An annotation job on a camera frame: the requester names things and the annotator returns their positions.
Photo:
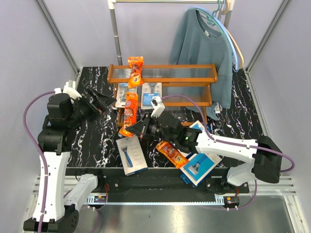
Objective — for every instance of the Gillette razor pack on shelf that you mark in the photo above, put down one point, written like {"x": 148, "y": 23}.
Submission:
{"x": 121, "y": 94}

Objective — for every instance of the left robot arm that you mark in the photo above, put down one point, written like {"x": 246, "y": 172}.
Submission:
{"x": 57, "y": 211}

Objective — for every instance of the Gillette razor blister pack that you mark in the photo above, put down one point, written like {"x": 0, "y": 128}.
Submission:
{"x": 150, "y": 90}

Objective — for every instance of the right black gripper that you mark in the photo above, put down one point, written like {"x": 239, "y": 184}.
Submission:
{"x": 140, "y": 128}

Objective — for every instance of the orange BIC razor bag front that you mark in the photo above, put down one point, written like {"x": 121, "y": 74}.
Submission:
{"x": 135, "y": 78}

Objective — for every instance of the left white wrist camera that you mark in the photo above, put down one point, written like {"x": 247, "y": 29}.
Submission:
{"x": 70, "y": 89}

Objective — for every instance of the orange bic razor bag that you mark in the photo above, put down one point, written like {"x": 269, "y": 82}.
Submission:
{"x": 130, "y": 113}
{"x": 135, "y": 78}
{"x": 174, "y": 156}

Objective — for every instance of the blue razor box lower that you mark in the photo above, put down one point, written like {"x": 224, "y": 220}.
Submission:
{"x": 198, "y": 167}

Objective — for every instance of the blue razor box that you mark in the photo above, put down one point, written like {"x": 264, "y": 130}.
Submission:
{"x": 198, "y": 167}
{"x": 198, "y": 125}

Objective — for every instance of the light blue clothes hanger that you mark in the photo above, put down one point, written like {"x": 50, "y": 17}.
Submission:
{"x": 212, "y": 20}

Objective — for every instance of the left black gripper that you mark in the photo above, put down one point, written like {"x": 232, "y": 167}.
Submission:
{"x": 102, "y": 101}

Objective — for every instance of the blue razor box upper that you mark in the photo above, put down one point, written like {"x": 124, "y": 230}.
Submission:
{"x": 198, "y": 125}

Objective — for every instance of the orange wooden three-tier shelf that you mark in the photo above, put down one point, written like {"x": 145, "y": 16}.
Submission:
{"x": 175, "y": 79}

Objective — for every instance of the teal t-shirt on hanger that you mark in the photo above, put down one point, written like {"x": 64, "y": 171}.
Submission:
{"x": 196, "y": 43}

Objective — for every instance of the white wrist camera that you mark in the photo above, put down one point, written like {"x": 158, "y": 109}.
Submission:
{"x": 70, "y": 89}
{"x": 158, "y": 106}

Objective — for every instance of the metal clothes rack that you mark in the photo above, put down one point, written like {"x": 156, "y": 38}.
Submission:
{"x": 111, "y": 6}

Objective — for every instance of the wooden clothes hanger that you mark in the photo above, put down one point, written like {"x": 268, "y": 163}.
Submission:
{"x": 236, "y": 46}

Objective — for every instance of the white Harry's razor box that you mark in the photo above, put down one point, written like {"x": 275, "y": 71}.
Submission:
{"x": 132, "y": 157}

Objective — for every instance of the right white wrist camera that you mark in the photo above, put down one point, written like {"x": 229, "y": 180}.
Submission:
{"x": 158, "y": 106}

